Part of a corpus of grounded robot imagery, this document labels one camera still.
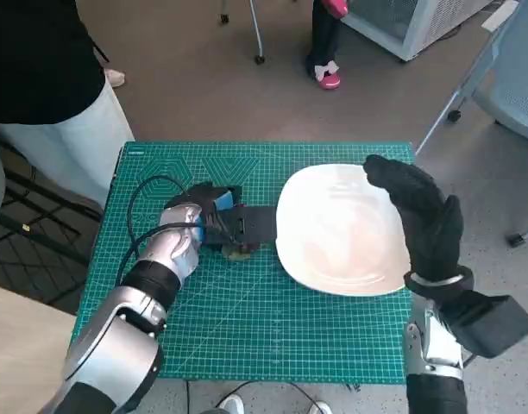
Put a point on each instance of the grey-blue mesh chair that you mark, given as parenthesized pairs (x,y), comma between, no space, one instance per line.
(514,86)

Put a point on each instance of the person with pink slippers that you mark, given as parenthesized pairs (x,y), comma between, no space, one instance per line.
(324,34)

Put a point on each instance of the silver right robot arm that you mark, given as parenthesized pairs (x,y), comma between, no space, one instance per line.
(436,349)

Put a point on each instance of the person standing by table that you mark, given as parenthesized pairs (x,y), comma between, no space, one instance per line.
(39,64)

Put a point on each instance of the green cutting mat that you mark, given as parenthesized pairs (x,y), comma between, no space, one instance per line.
(255,310)

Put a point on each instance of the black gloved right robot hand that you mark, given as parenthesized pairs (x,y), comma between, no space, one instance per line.
(428,220)

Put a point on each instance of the white shoe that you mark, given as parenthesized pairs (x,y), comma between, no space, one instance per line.
(233,403)
(321,408)

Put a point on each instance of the white mesh cabinet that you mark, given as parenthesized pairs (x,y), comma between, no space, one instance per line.
(419,26)

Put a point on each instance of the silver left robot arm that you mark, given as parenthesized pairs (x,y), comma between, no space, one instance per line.
(113,336)

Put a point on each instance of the white square plate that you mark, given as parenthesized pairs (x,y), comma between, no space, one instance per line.
(341,233)

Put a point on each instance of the metal chair legs with casters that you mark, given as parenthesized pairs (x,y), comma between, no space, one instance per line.
(257,30)

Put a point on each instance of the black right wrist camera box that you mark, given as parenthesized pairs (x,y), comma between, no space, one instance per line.
(492,323)

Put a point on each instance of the light wooden desk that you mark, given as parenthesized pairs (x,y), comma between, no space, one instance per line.
(18,345)

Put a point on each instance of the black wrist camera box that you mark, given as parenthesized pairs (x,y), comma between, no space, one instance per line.
(492,323)
(251,224)

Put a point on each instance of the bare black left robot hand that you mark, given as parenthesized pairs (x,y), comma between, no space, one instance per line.
(203,196)

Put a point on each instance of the red toy grape bunch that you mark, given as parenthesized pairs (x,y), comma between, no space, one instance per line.
(240,254)

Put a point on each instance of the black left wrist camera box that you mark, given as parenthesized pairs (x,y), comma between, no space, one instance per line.
(251,224)

